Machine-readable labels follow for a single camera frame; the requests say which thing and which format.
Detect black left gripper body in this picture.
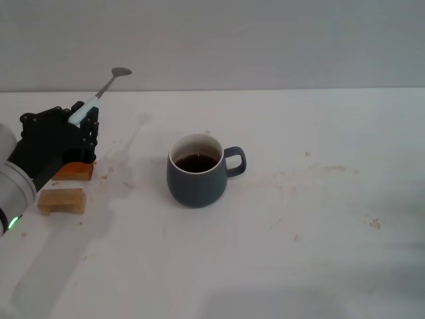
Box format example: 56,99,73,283
6,119,84,194

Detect spoon with light blue handle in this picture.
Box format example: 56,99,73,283
68,67,133,126

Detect dark grey ceramic cup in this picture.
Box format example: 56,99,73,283
166,133,248,209

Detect orange-brown wooden block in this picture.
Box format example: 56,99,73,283
52,161,94,182

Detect light wooden block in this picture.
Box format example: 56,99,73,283
37,188,87,216

